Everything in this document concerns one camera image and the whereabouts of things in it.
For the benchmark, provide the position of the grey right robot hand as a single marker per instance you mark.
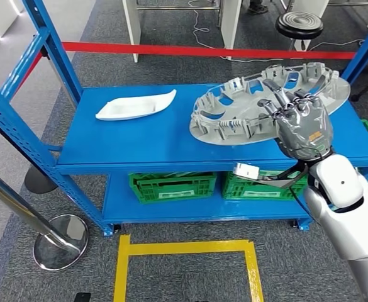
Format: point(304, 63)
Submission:
point(303, 129)

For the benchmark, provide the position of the grey plastic wheel hubcap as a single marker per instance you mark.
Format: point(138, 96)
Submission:
point(234, 112)

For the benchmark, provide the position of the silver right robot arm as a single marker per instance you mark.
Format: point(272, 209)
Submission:
point(341, 183)

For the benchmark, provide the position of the blue metal shelf rack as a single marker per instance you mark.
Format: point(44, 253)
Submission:
point(139, 141)

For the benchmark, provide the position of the white plastic trim part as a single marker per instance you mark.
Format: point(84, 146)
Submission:
point(133, 106)

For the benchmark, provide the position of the clear plastic hand wrap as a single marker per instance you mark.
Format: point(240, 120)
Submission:
point(306, 125)

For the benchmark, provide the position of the black round stool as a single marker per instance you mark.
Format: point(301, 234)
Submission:
point(298, 25)

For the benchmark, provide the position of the person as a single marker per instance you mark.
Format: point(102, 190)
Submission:
point(257, 8)

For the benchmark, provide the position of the long red barrier belt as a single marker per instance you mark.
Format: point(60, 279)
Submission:
point(171, 51)

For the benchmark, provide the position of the chrome stanchion with shiny base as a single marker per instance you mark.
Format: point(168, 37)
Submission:
point(61, 246)

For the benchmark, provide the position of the stanchion with dark base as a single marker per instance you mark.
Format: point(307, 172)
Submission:
point(41, 181)

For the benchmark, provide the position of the short red barrier belt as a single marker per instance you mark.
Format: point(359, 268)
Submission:
point(32, 68)

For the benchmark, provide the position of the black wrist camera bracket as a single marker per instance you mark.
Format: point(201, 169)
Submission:
point(284, 182)

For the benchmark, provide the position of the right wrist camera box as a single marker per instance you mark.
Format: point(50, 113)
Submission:
point(246, 171)

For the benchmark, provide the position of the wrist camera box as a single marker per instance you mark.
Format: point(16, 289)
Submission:
point(82, 297)
point(246, 171)

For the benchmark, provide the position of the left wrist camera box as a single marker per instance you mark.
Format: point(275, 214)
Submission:
point(82, 297)

